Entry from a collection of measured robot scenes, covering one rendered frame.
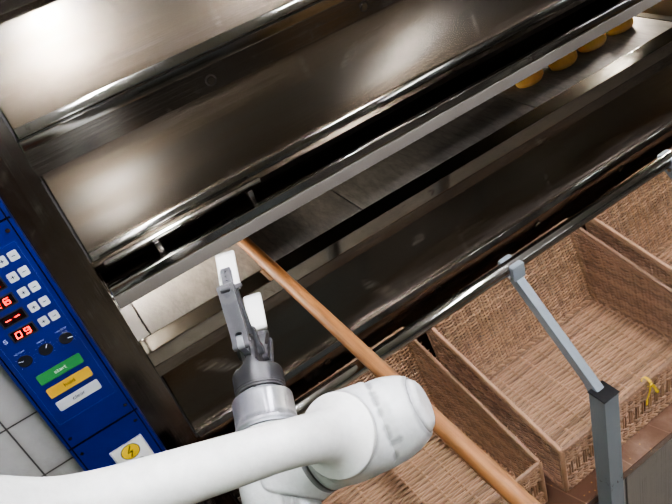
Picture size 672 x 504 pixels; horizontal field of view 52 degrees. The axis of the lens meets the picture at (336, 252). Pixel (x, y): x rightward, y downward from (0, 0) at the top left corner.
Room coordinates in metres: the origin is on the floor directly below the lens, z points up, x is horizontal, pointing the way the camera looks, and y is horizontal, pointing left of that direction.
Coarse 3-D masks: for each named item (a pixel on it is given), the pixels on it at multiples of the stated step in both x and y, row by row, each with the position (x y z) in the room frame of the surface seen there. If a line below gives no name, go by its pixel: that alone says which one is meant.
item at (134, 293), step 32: (608, 0) 1.66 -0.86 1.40; (544, 32) 1.61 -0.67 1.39; (480, 64) 1.56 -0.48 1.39; (544, 64) 1.40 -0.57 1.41; (448, 96) 1.41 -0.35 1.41; (480, 96) 1.34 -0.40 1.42; (384, 128) 1.37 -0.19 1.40; (416, 128) 1.28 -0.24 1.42; (320, 160) 1.33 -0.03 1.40; (256, 192) 1.30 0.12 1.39; (320, 192) 1.18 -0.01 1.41; (192, 224) 1.26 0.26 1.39; (256, 224) 1.13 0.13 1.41; (128, 256) 1.23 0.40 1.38; (192, 256) 1.09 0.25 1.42
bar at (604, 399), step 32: (608, 192) 1.19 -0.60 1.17; (576, 224) 1.13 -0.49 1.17; (512, 256) 1.09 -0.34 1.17; (480, 288) 1.03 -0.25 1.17; (416, 320) 1.00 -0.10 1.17; (544, 320) 0.99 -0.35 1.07; (384, 352) 0.95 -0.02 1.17; (576, 352) 0.94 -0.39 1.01; (320, 384) 0.92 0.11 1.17; (608, 384) 0.88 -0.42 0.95; (608, 416) 0.85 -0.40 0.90; (608, 448) 0.85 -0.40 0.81; (608, 480) 0.85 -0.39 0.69
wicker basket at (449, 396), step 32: (416, 352) 1.31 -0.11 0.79; (352, 384) 1.27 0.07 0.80; (448, 384) 1.19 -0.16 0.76; (448, 416) 1.24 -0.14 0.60; (480, 416) 1.09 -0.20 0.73; (448, 448) 1.14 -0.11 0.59; (480, 448) 1.11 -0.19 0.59; (512, 448) 1.00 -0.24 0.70; (384, 480) 1.12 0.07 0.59; (416, 480) 1.08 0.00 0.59; (448, 480) 1.05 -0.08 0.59; (480, 480) 1.03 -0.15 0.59; (544, 480) 0.92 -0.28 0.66
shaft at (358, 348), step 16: (256, 256) 1.35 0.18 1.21; (272, 272) 1.27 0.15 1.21; (288, 288) 1.19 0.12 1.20; (304, 304) 1.13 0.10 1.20; (320, 304) 1.10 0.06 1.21; (320, 320) 1.06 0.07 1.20; (336, 320) 1.04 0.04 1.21; (336, 336) 1.00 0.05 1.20; (352, 336) 0.98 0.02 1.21; (352, 352) 0.95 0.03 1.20; (368, 352) 0.92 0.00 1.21; (368, 368) 0.90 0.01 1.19; (384, 368) 0.87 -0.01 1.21; (448, 432) 0.70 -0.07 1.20; (464, 448) 0.66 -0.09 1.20; (480, 464) 0.63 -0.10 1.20; (496, 464) 0.62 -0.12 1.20; (496, 480) 0.59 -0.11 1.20; (512, 480) 0.59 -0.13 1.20; (512, 496) 0.56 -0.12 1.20; (528, 496) 0.55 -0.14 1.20
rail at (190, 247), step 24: (624, 0) 1.51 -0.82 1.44; (552, 48) 1.42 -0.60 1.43; (504, 72) 1.37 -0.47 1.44; (456, 96) 1.32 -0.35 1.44; (408, 120) 1.28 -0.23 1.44; (384, 144) 1.25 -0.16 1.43; (336, 168) 1.21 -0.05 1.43; (288, 192) 1.17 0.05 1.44; (240, 216) 1.13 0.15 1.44; (192, 240) 1.11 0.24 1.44; (168, 264) 1.07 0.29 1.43; (120, 288) 1.04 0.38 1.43
